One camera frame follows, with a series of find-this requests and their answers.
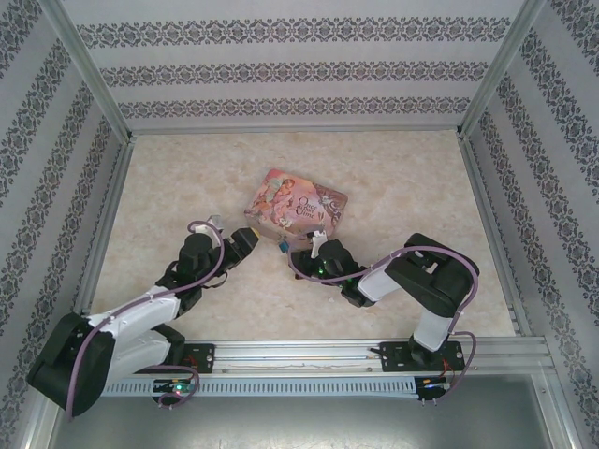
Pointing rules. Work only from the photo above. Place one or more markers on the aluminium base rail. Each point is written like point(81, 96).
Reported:
point(299, 348)

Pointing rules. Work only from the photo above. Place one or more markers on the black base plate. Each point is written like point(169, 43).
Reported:
point(203, 357)
point(395, 357)

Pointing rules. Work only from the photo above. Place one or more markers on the pink illustrated tin box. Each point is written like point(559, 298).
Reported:
point(290, 201)

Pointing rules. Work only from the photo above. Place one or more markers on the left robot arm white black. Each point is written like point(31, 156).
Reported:
point(135, 313)

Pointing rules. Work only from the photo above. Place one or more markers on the grey metal sheet panel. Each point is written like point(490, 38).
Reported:
point(299, 425)

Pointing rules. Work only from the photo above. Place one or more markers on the aluminium frame crossbar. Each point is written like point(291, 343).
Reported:
point(295, 130)

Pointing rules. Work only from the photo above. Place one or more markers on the blue-headed key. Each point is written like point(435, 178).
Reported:
point(283, 246)

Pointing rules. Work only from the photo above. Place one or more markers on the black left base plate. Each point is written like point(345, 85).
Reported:
point(203, 357)

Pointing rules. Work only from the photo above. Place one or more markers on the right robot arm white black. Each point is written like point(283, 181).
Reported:
point(433, 327)

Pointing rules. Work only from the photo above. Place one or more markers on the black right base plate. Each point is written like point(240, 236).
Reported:
point(395, 357)

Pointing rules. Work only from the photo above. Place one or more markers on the aluminium frame post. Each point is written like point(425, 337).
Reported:
point(84, 65)
point(503, 65)

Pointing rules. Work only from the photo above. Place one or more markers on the left circuit board green light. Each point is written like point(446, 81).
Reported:
point(175, 387)

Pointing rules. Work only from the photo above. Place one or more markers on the aluminium frame side bar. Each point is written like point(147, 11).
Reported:
point(100, 234)
point(491, 224)

